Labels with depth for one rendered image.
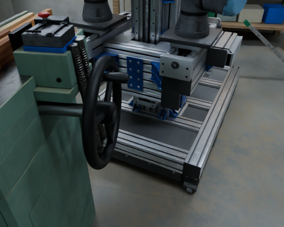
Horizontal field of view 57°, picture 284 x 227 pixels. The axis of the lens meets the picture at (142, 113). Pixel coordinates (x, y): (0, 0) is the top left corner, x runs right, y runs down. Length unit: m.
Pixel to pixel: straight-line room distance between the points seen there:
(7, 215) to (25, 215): 0.06
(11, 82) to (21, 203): 0.30
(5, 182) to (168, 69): 0.73
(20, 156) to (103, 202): 0.87
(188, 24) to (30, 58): 0.69
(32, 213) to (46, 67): 0.39
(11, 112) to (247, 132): 1.67
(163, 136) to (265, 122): 0.92
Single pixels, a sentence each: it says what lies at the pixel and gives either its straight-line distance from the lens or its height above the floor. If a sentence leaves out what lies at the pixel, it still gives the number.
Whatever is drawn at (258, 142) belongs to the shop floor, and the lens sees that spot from 1.97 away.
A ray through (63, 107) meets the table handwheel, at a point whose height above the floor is 0.82.
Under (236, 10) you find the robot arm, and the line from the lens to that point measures 1.08.
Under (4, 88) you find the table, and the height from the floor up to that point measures 0.90.
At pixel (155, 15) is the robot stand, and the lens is 1.32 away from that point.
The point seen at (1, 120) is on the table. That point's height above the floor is 0.88.
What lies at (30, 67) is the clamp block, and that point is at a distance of 0.70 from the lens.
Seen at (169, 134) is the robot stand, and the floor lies 0.21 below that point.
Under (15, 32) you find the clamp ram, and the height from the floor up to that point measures 0.99.
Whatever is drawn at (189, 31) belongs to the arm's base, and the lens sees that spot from 1.16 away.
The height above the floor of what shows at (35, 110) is 0.82.
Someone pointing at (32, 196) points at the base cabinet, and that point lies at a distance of 0.78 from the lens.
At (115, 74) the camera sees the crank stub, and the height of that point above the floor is 0.93.
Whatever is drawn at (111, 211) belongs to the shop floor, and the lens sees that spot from 1.46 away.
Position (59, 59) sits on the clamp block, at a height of 0.95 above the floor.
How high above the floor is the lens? 1.20
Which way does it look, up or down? 36 degrees down
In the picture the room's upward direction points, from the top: straight up
